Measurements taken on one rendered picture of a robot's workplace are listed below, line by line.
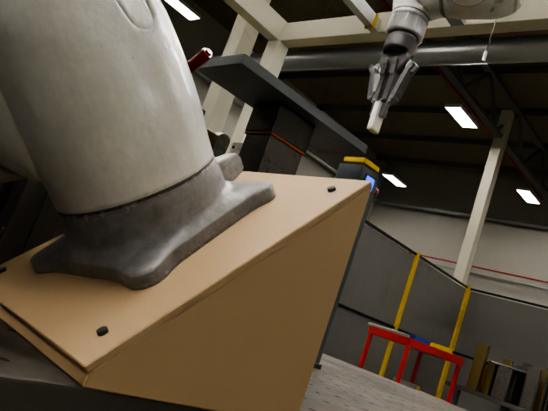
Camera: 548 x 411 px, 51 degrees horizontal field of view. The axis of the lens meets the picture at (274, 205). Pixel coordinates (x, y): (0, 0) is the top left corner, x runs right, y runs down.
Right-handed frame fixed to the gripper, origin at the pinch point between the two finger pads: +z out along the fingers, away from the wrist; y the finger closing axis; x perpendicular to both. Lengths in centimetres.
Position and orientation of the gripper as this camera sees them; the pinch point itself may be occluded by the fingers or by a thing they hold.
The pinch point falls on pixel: (377, 117)
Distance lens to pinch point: 136.0
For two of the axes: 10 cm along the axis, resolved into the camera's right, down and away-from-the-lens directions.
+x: -6.6, -3.5, -6.6
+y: -6.7, -1.0, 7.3
